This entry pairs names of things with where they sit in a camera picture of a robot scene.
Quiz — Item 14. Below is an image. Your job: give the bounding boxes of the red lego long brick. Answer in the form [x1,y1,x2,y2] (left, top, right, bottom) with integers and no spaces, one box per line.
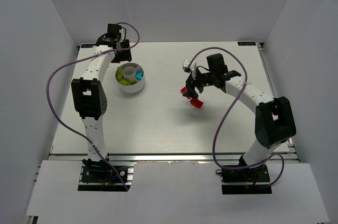
[181,87,187,94]

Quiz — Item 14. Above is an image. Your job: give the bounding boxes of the red lego short brick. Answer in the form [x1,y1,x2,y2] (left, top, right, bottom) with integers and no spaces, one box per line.
[190,98,204,108]

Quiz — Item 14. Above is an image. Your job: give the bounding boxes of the light green lego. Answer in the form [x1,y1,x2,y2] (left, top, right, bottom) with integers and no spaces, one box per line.
[116,67,124,82]

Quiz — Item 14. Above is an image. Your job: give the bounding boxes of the cyan lego brick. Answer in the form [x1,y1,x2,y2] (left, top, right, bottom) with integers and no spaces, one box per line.
[135,72,144,81]

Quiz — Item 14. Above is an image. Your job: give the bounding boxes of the purple lego brick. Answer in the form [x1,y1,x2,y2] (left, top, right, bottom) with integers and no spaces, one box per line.
[123,63,139,68]

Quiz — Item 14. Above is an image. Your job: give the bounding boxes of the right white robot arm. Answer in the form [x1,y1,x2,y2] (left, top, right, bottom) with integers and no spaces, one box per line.
[181,53,296,169]

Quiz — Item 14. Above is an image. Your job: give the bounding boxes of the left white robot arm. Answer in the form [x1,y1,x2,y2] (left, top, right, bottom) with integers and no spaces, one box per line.
[71,24,132,176]

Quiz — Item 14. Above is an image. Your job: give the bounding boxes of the white divided round container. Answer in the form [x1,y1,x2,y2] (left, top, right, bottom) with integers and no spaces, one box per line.
[115,64,146,94]

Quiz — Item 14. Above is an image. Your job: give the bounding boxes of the right blue table label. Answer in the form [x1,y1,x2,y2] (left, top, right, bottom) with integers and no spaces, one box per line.
[237,41,256,46]

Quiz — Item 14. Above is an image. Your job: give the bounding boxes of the blue table label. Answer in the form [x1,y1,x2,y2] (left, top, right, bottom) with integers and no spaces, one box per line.
[237,41,256,46]
[80,43,95,49]

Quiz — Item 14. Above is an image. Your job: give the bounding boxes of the left blue table label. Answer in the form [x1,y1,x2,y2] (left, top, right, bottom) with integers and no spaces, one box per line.
[80,43,95,49]

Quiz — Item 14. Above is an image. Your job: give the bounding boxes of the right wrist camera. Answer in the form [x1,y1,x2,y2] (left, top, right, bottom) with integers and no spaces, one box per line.
[182,59,197,79]

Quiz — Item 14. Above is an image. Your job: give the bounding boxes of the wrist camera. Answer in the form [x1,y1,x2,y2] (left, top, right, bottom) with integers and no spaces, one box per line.
[119,27,126,42]
[182,59,197,79]

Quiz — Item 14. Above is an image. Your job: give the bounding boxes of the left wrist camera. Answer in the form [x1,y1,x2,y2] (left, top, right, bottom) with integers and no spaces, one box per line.
[119,27,126,42]

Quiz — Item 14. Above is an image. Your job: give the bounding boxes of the aluminium table frame rail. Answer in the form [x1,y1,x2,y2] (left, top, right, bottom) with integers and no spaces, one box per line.
[257,42,301,161]

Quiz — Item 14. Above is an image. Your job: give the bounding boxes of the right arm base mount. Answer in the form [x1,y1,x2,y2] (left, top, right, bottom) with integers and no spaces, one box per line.
[215,164,272,195]

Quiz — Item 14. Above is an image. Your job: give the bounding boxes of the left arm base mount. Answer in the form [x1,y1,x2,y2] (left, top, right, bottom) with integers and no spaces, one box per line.
[78,159,132,192]

